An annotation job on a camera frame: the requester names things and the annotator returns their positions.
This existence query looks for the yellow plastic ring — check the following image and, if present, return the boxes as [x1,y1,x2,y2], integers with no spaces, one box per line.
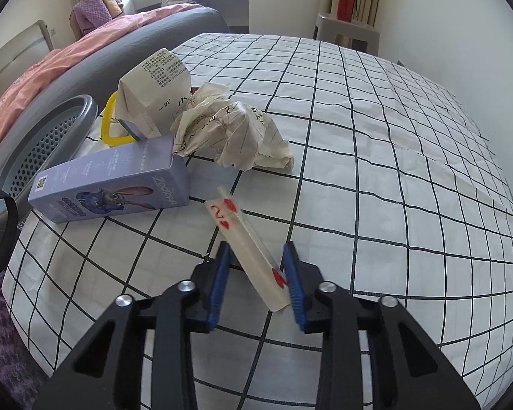
[100,92,134,149]

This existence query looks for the pink blanket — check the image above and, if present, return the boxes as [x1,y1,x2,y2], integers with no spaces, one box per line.
[0,4,203,167]

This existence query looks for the grey perforated basket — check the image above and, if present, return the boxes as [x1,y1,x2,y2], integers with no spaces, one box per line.
[0,94,100,227]

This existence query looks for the red hearts playing card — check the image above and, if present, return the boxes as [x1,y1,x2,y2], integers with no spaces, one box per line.
[204,186,291,312]

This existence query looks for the white paper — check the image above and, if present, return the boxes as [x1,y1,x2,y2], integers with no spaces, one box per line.
[171,82,295,174]

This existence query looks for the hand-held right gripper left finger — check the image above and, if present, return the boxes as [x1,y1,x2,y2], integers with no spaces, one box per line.
[32,241,234,410]

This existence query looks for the grey plastic stool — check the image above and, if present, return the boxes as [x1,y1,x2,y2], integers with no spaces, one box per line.
[313,12,381,57]

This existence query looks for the beige paper carton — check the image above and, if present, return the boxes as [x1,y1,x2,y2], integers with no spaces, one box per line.
[115,48,193,141]

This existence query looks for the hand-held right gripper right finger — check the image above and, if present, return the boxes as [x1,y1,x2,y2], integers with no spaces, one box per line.
[282,241,482,410]

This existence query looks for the purple fuzzy clothing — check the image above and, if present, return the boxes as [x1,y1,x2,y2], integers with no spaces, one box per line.
[0,271,48,381]

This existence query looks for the purple cartoon print box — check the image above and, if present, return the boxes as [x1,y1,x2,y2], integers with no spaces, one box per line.
[28,134,191,224]

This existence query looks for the red water bottle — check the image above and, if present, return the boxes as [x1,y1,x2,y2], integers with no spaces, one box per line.
[337,0,359,22]

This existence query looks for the grey bed mattress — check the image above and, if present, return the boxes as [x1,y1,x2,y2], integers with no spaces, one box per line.
[0,6,232,180]

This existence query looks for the beige headboard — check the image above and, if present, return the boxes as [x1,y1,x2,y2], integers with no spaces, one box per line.
[0,19,54,114]

